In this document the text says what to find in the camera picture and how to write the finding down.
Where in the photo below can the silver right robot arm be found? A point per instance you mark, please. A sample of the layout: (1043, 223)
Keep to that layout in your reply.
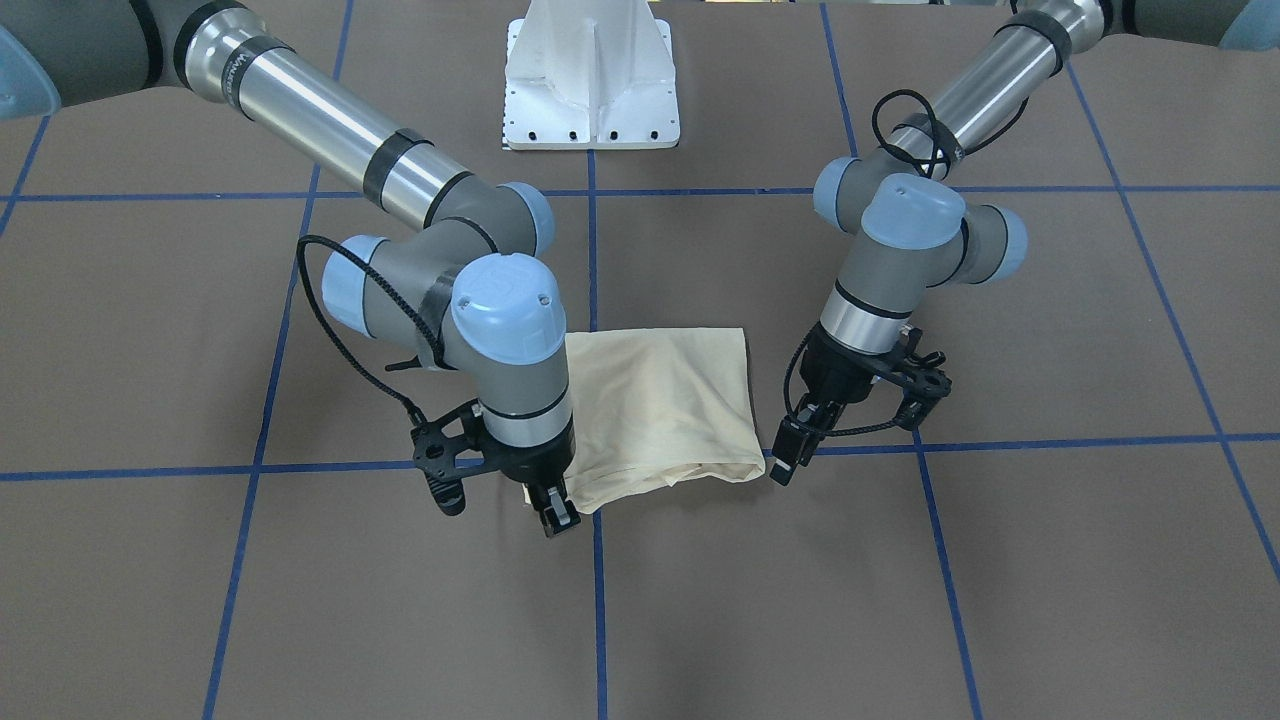
(467, 292)

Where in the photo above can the beige long-sleeve printed shirt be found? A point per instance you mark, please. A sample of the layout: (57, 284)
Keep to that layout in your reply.
(656, 407)

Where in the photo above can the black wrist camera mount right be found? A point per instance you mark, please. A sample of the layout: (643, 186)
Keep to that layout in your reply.
(449, 450)

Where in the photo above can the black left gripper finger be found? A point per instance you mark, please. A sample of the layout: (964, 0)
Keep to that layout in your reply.
(792, 449)

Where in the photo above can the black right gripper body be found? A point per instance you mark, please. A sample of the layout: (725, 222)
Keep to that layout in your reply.
(536, 465)

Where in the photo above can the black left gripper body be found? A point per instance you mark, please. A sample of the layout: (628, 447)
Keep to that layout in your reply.
(838, 378)

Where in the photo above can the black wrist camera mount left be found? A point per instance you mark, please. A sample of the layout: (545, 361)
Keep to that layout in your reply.
(920, 377)

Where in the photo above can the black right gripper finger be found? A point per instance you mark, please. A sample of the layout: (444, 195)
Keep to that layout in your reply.
(555, 509)

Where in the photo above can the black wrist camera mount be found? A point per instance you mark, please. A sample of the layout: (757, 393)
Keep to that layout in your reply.
(449, 450)
(920, 377)

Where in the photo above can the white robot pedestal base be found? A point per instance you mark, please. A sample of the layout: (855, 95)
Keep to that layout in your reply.
(590, 75)

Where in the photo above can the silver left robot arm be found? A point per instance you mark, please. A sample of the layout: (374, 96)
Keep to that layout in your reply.
(911, 232)

